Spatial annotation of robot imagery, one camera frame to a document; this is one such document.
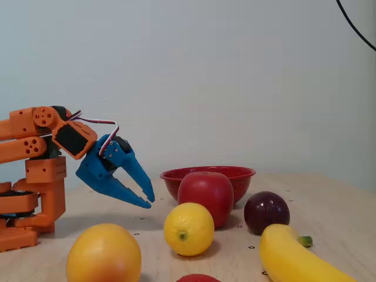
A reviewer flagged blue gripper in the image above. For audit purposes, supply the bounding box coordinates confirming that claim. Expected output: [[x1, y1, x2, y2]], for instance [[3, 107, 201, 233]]
[[75, 134, 156, 210]]

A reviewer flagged red speckled bowl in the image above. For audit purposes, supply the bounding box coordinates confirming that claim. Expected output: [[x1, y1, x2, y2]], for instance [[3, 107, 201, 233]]
[[160, 166, 256, 206]]

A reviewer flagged yellow orange peach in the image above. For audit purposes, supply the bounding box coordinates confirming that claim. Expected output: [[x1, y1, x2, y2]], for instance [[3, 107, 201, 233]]
[[66, 223, 142, 282]]

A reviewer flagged white red black servo wire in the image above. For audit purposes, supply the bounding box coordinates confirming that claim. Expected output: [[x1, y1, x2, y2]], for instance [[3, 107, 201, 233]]
[[66, 110, 120, 156]]

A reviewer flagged dark purple plum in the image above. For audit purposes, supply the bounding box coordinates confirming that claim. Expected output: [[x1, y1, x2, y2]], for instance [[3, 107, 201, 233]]
[[243, 191, 291, 236]]

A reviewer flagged red apple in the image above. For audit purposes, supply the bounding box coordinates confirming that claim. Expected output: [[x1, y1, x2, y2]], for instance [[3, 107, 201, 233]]
[[177, 172, 235, 230]]

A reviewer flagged black cable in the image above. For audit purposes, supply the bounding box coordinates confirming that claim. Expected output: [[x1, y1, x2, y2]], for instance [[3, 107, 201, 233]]
[[335, 0, 376, 52]]

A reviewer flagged yellow banana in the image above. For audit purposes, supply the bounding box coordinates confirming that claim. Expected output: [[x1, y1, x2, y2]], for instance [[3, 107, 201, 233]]
[[258, 223, 358, 282]]

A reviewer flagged orange robot base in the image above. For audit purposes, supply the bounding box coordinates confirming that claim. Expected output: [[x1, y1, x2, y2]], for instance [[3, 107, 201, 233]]
[[0, 155, 67, 253]]

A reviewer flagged red strawberry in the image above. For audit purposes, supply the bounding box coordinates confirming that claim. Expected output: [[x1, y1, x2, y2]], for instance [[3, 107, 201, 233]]
[[176, 273, 221, 282]]

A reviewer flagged yellow lemon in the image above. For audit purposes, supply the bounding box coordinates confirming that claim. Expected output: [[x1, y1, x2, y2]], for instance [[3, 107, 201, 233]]
[[163, 202, 215, 257]]

